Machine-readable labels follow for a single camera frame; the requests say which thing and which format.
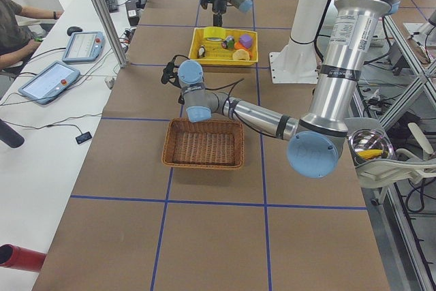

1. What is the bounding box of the black computer mouse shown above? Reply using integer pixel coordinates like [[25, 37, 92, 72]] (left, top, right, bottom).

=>
[[67, 26, 82, 36]]

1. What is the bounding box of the bitten bread toy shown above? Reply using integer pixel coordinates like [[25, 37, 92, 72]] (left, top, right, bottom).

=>
[[232, 49, 251, 61]]

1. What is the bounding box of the steel pot with corn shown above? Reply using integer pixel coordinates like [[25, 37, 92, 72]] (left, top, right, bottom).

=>
[[348, 128, 394, 166]]

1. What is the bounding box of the upper teach pendant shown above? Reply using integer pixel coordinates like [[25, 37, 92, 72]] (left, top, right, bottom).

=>
[[62, 31, 105, 63]]

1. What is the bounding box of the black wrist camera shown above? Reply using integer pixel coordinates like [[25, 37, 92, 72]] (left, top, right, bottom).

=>
[[200, 0, 213, 10], [161, 61, 180, 87]]

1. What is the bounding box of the brown wicker basket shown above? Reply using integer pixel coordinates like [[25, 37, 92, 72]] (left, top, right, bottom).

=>
[[161, 118, 245, 170]]

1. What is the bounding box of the red bottle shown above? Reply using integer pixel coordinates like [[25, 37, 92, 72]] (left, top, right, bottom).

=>
[[1, 244, 46, 273]]

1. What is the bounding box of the aluminium frame post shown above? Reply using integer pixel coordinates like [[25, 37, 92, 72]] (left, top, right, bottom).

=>
[[91, 0, 127, 68]]

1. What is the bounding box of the orange toy carrot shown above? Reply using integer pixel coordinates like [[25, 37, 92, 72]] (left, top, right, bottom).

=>
[[234, 42, 249, 51]]

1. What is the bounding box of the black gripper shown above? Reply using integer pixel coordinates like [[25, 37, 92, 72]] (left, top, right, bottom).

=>
[[211, 0, 226, 27]]

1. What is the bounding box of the small black device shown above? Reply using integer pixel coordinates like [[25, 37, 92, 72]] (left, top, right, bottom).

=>
[[75, 132, 92, 144]]

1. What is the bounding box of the lower teach pendant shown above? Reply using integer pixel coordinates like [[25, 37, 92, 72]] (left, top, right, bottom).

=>
[[18, 61, 80, 105]]

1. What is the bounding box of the toy panda figure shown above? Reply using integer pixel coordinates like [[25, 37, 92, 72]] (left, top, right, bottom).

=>
[[198, 46, 206, 59]]

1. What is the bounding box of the purple foam cube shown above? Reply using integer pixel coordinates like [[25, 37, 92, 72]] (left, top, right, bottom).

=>
[[238, 33, 253, 49]]

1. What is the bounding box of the teach pendant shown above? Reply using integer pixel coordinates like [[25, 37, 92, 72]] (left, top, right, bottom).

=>
[[62, 31, 105, 63], [18, 61, 80, 105]]

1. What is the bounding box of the yellow woven basket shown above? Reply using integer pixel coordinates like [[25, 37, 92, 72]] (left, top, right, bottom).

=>
[[188, 27, 258, 66]]

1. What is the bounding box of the seated person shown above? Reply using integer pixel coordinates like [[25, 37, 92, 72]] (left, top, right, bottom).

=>
[[1, 0, 63, 70]]

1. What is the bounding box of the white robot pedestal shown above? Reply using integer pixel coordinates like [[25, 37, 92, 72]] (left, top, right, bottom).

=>
[[270, 0, 330, 84]]

